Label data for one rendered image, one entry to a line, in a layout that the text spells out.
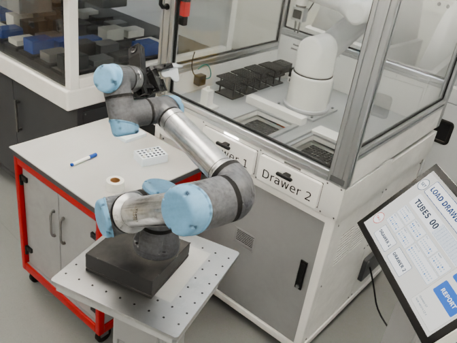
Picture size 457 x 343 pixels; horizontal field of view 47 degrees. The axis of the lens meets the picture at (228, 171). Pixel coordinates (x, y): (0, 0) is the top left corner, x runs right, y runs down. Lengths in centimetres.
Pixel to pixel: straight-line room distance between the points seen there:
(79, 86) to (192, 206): 159
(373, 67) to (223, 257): 81
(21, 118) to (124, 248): 166
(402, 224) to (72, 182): 125
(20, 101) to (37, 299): 111
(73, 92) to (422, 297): 182
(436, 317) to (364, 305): 155
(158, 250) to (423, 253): 77
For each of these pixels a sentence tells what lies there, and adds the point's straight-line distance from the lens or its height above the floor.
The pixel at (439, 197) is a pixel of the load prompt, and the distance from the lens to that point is 167.
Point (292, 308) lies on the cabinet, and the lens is 242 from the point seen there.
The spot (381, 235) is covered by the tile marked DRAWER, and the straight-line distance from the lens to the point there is 169.
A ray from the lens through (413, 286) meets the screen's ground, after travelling 153.
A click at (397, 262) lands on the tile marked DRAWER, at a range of 160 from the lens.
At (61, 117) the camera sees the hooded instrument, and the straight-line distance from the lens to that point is 287.
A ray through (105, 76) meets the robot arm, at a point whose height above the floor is 140.
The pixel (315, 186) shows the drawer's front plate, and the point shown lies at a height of 91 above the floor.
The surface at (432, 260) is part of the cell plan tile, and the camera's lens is 155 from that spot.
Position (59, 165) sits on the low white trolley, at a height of 76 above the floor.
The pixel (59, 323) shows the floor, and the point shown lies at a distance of 265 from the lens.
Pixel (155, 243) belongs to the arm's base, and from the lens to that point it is 166.
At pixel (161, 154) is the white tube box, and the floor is 80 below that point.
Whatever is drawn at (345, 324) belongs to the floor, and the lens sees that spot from 284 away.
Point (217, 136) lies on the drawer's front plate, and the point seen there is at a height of 91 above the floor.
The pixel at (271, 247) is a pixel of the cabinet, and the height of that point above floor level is 51.
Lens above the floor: 191
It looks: 30 degrees down
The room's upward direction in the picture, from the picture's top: 8 degrees clockwise
